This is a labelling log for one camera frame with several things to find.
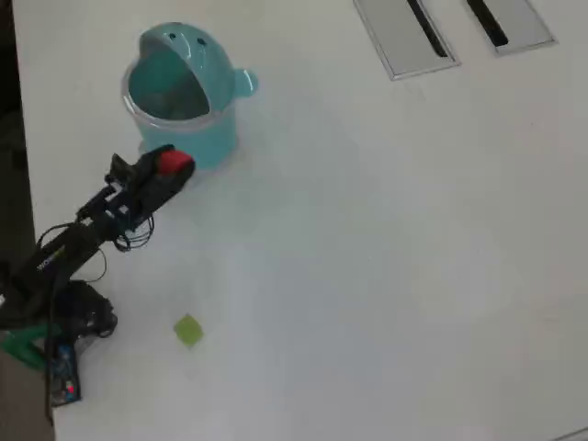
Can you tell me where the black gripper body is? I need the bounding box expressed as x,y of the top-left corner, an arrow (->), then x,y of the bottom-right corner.
105,158 -> 160,226

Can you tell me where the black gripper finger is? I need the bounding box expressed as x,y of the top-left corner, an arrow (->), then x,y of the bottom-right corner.
136,143 -> 176,163
144,160 -> 198,215

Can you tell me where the red lego block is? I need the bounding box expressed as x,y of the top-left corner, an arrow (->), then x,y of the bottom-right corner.
157,147 -> 193,176

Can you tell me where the green lego block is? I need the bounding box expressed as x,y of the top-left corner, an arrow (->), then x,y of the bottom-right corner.
173,313 -> 206,349

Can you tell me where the teal whale-shaped bin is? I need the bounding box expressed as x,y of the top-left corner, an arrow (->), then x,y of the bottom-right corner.
120,22 -> 261,175

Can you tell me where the blue controller circuit board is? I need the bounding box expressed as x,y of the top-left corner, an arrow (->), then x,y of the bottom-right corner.
47,342 -> 83,408

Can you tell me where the green plastic table clamp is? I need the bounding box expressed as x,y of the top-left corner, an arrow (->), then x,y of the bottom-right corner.
0,321 -> 63,369

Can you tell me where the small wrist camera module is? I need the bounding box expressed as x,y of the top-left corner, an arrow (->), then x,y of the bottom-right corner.
108,153 -> 137,185

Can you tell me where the black looping cable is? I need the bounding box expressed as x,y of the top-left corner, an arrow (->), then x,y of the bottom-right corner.
36,213 -> 156,286

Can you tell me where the silver desk cable grommet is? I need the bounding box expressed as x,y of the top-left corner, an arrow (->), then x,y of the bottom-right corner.
463,0 -> 560,58
352,0 -> 462,83

